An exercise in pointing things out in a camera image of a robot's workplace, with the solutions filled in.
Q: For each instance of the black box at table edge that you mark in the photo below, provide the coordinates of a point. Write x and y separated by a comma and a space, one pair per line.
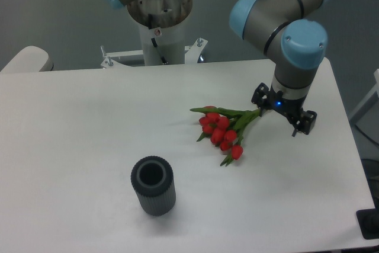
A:
368, 223

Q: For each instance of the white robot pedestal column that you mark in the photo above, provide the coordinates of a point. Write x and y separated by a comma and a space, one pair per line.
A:
161, 22

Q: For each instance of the red tulip bouquet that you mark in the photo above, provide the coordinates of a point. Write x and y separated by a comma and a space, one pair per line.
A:
225, 129

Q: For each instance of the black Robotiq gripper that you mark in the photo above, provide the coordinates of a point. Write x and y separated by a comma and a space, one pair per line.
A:
265, 99

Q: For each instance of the dark grey ribbed vase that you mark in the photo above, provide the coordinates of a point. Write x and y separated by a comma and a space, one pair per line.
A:
152, 179

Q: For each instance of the white pedestal base frame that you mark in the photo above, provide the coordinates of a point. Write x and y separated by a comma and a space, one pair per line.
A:
192, 54

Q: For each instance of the white furniture at right edge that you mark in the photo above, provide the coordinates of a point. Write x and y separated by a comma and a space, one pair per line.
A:
368, 101

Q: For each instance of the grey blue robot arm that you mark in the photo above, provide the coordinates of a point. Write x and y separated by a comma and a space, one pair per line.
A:
278, 28

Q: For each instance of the beige chair back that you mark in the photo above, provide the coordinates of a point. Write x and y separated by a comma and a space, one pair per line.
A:
29, 59

